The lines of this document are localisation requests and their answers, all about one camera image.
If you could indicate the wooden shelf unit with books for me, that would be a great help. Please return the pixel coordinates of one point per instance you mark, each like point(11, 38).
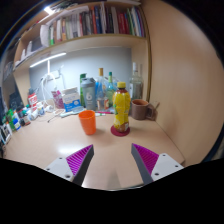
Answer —
point(93, 36)

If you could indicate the red and white container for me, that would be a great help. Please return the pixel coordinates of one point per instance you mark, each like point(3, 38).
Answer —
point(32, 100)

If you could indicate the small blue white bottle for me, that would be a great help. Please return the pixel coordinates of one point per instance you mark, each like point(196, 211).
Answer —
point(17, 122)

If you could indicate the grey shaker bottle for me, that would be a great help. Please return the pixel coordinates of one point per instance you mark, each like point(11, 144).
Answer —
point(88, 96)

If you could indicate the white tube light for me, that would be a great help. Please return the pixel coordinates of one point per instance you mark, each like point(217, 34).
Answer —
point(48, 10)

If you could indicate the brown ceramic mug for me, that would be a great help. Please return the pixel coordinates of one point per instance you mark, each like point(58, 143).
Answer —
point(139, 109)

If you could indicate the green-capped glass bottle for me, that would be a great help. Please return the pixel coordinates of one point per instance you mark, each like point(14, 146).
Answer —
point(110, 90)

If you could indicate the white marker pen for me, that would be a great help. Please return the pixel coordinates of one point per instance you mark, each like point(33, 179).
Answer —
point(101, 114)

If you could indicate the orange plastic cup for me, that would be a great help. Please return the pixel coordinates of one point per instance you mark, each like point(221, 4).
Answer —
point(87, 123)

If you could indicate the metal spoon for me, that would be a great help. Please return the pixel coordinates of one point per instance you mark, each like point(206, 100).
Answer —
point(156, 106)

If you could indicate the clear glass bottle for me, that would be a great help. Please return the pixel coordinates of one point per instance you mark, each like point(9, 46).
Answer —
point(136, 83)

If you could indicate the flat round red coaster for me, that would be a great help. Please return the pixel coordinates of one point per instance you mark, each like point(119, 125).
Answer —
point(115, 133)

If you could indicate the gold-capped clear bottle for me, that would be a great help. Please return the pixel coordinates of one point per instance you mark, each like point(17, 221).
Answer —
point(101, 91)

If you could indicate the white power strip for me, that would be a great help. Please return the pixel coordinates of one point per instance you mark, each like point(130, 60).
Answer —
point(57, 75)

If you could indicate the white photo frame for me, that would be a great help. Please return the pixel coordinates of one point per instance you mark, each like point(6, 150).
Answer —
point(6, 133)

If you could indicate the pink packet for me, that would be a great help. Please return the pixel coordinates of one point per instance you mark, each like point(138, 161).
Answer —
point(57, 99)

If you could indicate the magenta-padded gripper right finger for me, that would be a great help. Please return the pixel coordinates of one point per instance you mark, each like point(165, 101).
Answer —
point(146, 159)

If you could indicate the yellow drink bottle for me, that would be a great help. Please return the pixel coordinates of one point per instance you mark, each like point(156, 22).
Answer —
point(121, 106)

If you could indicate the green plastic container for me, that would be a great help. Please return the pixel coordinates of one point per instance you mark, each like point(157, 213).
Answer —
point(10, 118)

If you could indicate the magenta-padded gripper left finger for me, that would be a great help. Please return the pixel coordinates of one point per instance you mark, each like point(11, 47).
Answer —
point(78, 160)

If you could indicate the blue and white box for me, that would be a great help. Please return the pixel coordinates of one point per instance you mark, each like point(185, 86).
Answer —
point(71, 99)

